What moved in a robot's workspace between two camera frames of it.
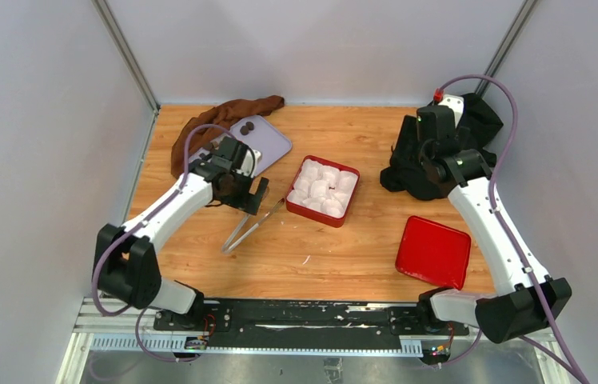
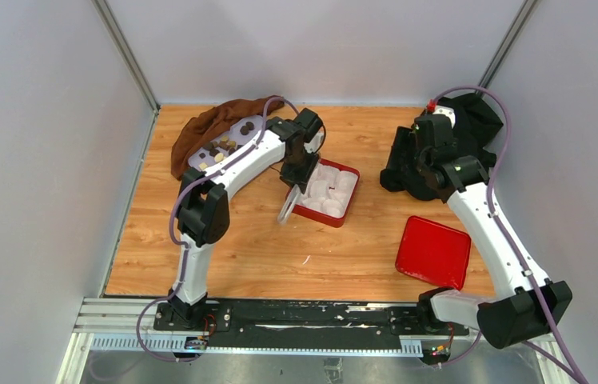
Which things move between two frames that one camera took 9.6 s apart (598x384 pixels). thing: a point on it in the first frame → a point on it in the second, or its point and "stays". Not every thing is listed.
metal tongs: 230,245 → 287,206
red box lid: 433,252 stays
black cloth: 481,122 stays
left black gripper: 245,201 → 300,178
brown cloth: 224,114 stays
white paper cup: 345,182 stays
